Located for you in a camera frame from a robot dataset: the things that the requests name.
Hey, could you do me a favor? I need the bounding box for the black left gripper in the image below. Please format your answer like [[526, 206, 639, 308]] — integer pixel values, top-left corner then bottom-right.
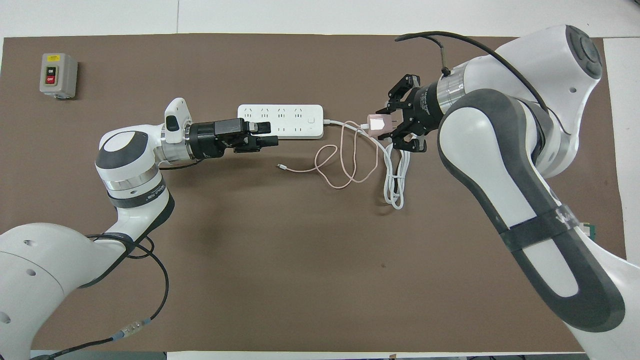
[[189, 118, 279, 160]]

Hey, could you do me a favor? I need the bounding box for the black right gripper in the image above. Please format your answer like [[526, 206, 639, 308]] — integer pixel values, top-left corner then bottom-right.
[[377, 74, 448, 153]]

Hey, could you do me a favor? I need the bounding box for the pink charger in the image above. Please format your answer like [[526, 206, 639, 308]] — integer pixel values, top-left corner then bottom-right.
[[366, 114, 397, 139]]

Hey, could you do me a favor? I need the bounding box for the pink charging cable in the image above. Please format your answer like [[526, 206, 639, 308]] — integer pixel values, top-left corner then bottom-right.
[[276, 120, 381, 190]]

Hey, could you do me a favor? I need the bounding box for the white power strip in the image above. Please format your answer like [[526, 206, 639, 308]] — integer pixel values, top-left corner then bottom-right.
[[237, 104, 324, 140]]

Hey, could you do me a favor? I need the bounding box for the brown table mat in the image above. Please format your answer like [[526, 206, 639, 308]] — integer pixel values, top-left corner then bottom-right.
[[0, 33, 628, 353]]

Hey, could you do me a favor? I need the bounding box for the white power cord with plug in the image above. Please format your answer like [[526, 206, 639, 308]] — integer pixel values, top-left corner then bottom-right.
[[322, 118, 415, 211]]

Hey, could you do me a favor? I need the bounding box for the grey on-off switch box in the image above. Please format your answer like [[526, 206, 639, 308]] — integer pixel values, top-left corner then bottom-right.
[[39, 53, 79, 100]]

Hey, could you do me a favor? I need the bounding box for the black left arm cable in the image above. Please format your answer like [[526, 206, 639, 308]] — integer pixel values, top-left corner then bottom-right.
[[30, 232, 201, 360]]

